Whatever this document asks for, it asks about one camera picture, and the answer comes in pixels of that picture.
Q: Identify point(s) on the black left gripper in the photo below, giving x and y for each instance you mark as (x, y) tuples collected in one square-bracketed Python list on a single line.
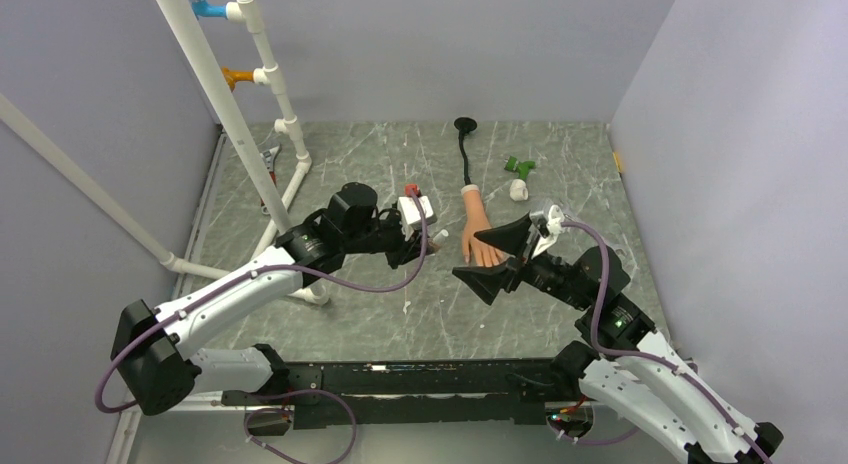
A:
[(405, 251)]

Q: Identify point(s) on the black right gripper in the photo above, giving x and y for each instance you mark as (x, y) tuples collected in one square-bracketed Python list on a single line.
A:
[(486, 280)]

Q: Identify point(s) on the glitter nail polish bottle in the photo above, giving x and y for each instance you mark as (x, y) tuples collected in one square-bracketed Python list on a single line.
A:
[(437, 240)]

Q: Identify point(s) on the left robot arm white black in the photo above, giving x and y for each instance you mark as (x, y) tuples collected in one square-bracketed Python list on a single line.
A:
[(160, 354)]

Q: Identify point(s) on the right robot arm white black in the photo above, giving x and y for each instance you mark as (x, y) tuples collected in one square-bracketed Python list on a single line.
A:
[(622, 360)]

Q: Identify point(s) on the white pipe fitting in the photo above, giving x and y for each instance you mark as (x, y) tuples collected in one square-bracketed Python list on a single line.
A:
[(518, 190)]

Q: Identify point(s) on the green pipe fitting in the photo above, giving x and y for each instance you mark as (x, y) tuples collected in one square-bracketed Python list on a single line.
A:
[(520, 168)]

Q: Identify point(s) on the silver combination wrench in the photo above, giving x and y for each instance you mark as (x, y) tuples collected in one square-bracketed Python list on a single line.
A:
[(614, 234)]

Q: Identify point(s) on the black flexible stand with base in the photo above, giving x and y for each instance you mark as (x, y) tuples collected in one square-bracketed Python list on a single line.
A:
[(464, 126)]

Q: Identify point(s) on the orange pipe fitting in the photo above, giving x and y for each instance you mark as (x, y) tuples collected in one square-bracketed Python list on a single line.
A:
[(234, 77)]

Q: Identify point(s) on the blue pipe fitting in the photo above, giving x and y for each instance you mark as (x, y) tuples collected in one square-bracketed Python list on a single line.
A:
[(203, 9)]

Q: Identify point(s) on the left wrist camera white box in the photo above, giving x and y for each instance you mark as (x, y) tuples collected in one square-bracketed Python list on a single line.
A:
[(415, 209)]

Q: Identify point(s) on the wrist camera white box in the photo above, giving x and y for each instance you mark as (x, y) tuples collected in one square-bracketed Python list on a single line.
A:
[(546, 225), (415, 209)]

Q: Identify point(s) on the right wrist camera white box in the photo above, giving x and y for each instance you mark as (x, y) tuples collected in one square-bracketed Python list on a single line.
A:
[(546, 225)]

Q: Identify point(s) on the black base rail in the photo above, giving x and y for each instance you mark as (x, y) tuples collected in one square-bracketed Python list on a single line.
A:
[(315, 395)]

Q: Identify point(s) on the white PVC pipe frame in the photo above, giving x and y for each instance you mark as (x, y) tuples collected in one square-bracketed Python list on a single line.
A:
[(106, 140)]

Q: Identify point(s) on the adjustable wrench red handle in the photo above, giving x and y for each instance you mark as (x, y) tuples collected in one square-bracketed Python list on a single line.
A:
[(269, 158)]

